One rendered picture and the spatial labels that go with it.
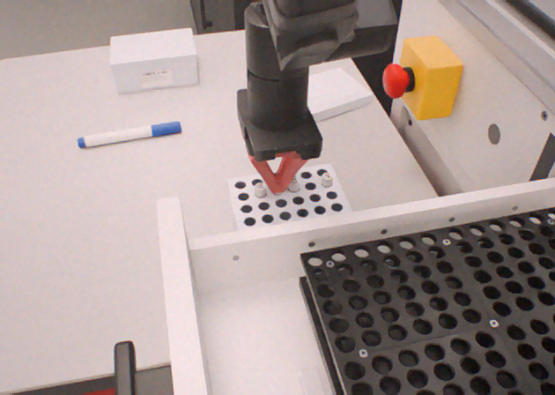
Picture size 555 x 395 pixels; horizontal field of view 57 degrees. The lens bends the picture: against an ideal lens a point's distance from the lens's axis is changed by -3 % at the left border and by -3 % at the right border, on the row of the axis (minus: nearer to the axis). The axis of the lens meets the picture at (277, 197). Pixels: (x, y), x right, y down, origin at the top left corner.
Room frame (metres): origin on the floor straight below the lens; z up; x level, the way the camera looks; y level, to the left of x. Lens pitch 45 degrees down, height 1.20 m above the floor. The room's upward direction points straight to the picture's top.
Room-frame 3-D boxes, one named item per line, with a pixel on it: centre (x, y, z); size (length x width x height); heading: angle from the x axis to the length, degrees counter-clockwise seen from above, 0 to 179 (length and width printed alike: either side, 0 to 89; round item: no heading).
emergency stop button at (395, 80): (0.52, -0.14, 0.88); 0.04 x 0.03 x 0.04; 13
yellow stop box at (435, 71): (0.53, -0.17, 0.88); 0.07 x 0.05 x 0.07; 13
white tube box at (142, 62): (0.73, 0.19, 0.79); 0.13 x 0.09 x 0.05; 102
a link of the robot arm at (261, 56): (0.42, -0.01, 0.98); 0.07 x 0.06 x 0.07; 110
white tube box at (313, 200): (0.41, -0.01, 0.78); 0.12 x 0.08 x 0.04; 103
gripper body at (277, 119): (0.42, 0.00, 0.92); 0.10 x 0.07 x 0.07; 13
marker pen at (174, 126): (0.56, 0.20, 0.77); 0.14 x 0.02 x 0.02; 105
